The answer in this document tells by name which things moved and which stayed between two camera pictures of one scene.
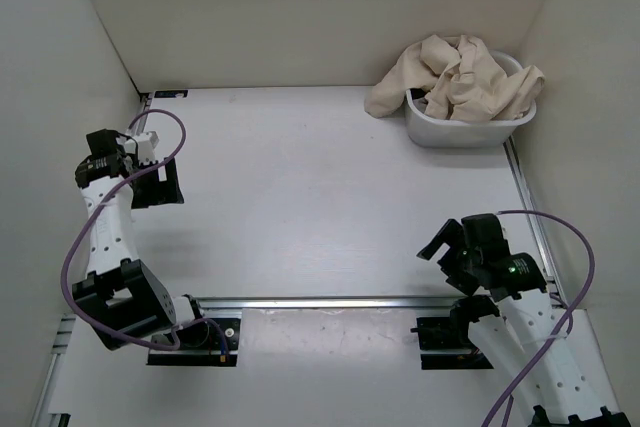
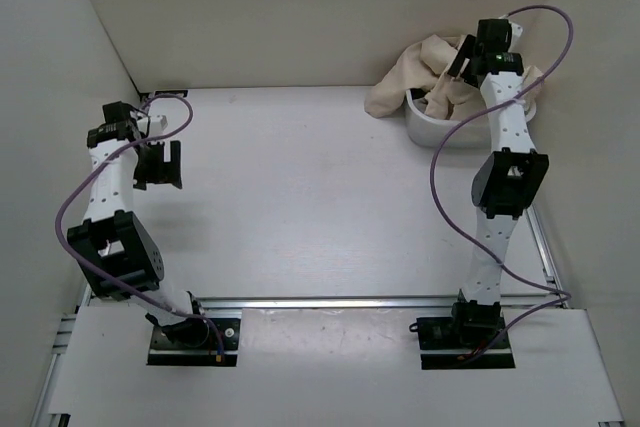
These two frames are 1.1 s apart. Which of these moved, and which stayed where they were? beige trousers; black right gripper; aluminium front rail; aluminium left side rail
Moved: black right gripper
Stayed: beige trousers; aluminium left side rail; aluminium front rail
